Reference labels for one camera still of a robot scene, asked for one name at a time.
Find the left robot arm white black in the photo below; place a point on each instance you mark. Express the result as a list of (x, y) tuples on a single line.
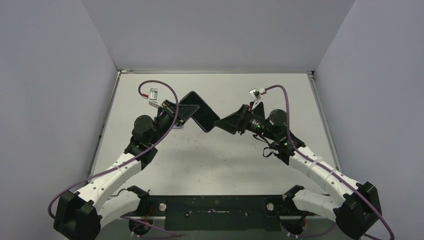
[(81, 215)]

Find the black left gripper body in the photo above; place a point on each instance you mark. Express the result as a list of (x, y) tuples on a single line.
[(165, 121)]

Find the purple phone black screen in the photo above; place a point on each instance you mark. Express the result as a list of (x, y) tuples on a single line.
[(259, 110)]

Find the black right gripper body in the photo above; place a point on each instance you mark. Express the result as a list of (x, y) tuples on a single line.
[(242, 118)]

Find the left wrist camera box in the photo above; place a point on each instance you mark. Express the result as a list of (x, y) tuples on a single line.
[(153, 98)]

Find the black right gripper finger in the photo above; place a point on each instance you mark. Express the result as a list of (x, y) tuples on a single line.
[(230, 124), (239, 114)]

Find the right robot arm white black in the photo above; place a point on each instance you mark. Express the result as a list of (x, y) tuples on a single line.
[(353, 206)]

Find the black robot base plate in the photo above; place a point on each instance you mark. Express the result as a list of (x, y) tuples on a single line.
[(219, 212)]

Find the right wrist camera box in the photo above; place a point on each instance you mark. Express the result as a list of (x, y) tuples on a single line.
[(256, 95)]

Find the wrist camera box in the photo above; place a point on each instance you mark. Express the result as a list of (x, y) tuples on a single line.
[(153, 98), (256, 95)]

